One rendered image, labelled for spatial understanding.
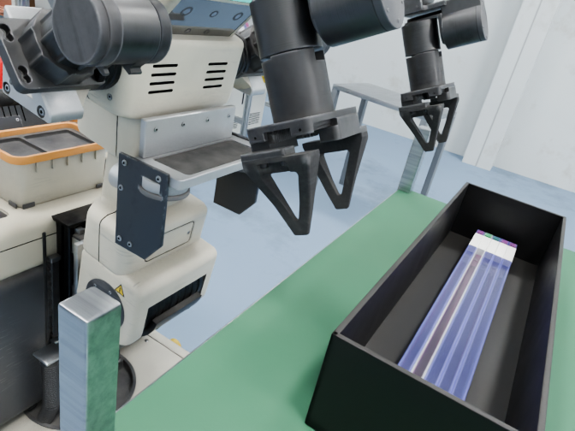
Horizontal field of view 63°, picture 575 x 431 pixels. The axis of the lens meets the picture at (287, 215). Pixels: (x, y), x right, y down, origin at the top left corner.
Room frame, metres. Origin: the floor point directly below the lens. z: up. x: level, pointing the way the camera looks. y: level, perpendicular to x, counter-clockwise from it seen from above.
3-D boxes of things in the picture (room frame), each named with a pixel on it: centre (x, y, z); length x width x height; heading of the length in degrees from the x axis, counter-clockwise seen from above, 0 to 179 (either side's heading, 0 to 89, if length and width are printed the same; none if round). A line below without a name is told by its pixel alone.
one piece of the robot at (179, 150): (0.75, 0.18, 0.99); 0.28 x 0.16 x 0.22; 154
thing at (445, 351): (0.54, -0.26, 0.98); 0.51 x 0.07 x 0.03; 154
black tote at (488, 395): (0.54, -0.26, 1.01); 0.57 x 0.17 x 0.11; 154
